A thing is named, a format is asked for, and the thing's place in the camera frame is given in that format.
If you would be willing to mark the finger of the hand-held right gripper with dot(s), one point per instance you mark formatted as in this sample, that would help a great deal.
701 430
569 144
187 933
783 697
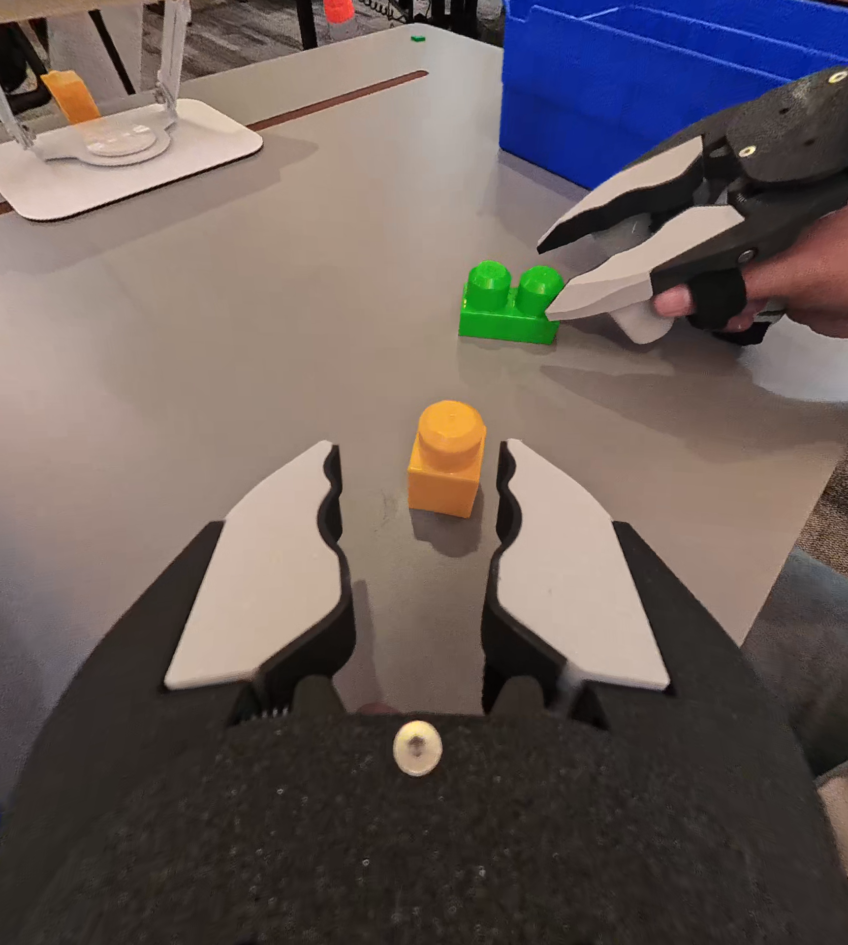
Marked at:
645 266
631 192

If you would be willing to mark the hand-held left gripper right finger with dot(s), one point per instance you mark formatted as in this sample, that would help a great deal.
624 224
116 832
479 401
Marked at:
579 598

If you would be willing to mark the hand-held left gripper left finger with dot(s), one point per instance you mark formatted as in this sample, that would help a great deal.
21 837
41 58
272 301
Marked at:
254 598

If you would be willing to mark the green mega block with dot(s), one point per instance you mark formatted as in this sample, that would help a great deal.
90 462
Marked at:
510 307

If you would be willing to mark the orange mega block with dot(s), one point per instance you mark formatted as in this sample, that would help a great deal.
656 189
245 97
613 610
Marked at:
446 465

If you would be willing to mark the person's right hand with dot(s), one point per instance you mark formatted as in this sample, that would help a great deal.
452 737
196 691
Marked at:
845 266

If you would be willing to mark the person's jeans leg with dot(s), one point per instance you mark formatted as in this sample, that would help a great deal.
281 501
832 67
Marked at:
830 650

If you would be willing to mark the orange traffic cone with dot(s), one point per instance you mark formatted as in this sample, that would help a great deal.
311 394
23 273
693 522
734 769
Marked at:
340 9

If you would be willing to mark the white board stand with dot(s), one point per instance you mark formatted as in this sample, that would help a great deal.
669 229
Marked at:
114 155

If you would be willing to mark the orange plastic object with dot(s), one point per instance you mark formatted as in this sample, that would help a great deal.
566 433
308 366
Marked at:
73 98

